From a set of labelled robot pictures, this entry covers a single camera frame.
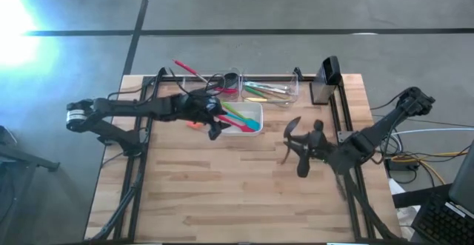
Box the silver table knife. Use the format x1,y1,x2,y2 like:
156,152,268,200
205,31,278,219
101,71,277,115
255,84,292,94

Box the black spatula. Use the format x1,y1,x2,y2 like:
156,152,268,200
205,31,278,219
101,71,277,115
280,115,303,165

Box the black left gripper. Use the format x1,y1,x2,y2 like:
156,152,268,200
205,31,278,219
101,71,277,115
168,92,233,142

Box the black desk bar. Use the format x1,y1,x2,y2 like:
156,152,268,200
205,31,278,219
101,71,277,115
391,184,455,209

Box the red silicone spatula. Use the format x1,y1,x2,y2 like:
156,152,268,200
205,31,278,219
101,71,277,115
217,114,256,133

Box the black stand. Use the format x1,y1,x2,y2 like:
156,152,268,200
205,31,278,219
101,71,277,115
0,124,61,245

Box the teal diamond patterned handle knife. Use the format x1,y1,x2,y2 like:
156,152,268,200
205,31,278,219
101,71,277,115
243,81,292,90

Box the white paper sheet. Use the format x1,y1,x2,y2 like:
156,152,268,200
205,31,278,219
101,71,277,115
388,178,421,241

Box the green silicone spatula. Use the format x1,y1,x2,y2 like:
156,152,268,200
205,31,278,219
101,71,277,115
221,101,247,121

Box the red spoon with metal shaft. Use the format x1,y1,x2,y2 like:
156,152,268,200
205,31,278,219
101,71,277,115
172,58,223,90

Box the black ladle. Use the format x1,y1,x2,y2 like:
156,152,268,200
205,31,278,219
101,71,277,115
207,71,241,90

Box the black laptop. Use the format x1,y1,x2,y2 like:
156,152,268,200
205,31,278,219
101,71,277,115
410,141,474,245

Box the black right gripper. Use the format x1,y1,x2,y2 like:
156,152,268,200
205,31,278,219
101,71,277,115
284,118,337,180

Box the clear plastic bin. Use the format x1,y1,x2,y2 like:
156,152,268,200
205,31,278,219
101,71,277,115
179,67,241,104
241,70,301,105

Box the white plastic bin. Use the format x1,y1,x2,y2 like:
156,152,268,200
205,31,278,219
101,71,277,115
216,101,264,138

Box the black table frame rails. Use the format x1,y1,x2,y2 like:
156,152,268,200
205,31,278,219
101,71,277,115
84,73,408,245

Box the metal box grater black handle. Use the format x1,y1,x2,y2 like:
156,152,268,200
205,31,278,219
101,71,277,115
309,55,344,106

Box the yellow cable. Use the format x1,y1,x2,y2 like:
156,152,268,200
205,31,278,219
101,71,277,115
390,151,471,186

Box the green-handled gold utensil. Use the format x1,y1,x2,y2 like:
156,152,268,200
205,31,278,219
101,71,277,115
243,85,282,100

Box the white cable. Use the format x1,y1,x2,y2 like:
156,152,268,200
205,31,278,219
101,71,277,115
388,127,474,138

